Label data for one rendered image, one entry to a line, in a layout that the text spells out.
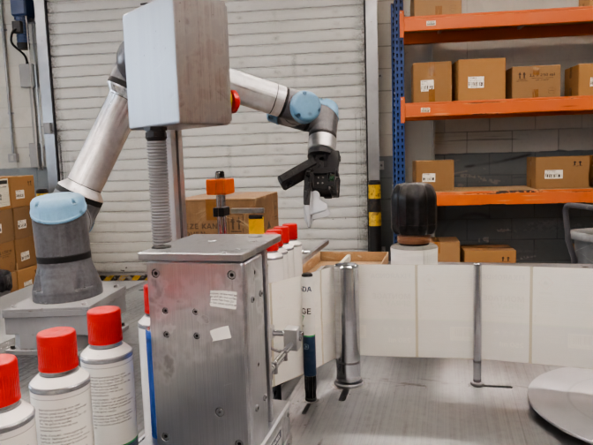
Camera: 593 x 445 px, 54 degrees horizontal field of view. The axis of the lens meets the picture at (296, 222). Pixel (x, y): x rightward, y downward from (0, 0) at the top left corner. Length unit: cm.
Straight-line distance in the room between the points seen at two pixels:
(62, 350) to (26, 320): 82
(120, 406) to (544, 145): 534
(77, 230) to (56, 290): 14
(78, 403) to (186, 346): 11
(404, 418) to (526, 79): 430
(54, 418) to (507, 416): 57
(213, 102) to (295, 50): 461
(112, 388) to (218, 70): 52
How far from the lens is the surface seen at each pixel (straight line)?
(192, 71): 91
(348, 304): 88
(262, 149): 549
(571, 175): 505
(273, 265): 113
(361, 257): 220
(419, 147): 551
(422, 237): 106
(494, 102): 481
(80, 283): 139
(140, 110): 100
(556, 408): 88
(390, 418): 84
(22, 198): 523
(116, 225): 596
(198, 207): 168
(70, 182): 152
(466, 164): 561
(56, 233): 136
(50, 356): 56
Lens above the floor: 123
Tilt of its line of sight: 7 degrees down
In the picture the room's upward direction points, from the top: 2 degrees counter-clockwise
